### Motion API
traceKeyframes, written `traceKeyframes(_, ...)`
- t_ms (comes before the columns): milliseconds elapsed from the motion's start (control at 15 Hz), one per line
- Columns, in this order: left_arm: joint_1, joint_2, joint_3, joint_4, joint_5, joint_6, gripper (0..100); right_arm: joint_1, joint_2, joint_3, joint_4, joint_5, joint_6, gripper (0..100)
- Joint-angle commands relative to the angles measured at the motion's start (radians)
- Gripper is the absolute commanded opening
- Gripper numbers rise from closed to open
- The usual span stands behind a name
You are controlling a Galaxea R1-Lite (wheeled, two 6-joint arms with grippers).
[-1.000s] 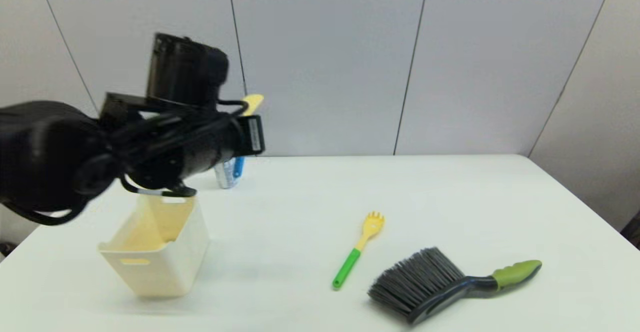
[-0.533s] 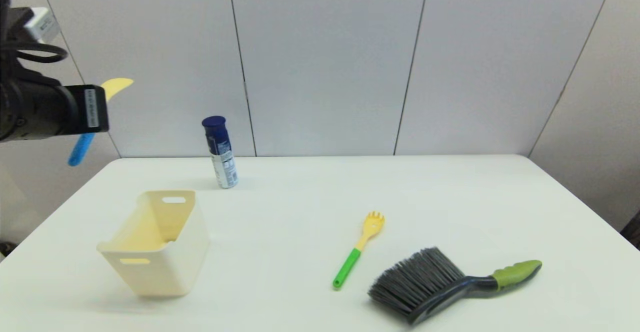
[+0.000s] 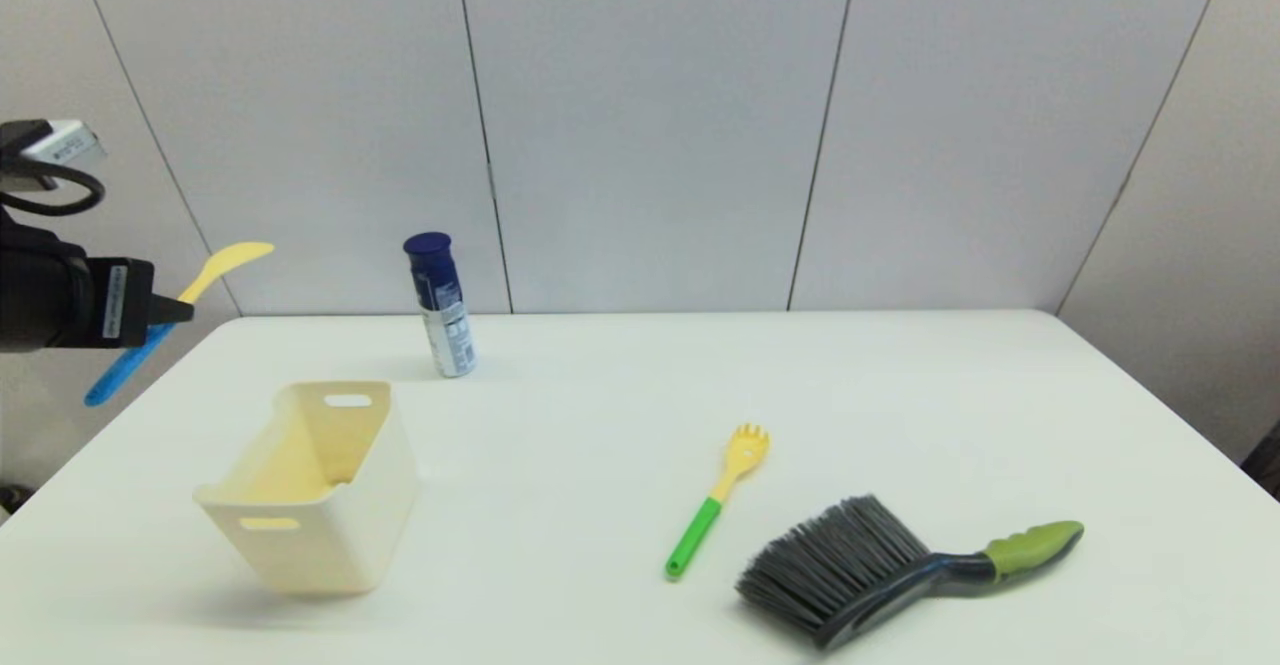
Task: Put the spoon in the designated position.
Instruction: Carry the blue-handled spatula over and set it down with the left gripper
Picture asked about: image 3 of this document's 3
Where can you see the blue and white spray can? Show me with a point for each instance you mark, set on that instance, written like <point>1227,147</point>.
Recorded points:
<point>447,325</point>

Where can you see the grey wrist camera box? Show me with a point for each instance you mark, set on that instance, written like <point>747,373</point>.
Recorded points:
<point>65,145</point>

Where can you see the small dark object on floor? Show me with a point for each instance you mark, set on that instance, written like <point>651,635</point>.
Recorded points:
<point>12,498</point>

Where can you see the cream plastic storage basket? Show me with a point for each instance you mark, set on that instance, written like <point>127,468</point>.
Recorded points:
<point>330,535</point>

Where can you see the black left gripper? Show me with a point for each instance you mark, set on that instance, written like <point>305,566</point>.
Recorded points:
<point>50,295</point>

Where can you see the dark object beside table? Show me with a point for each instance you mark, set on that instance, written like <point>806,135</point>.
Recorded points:
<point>1268,465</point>

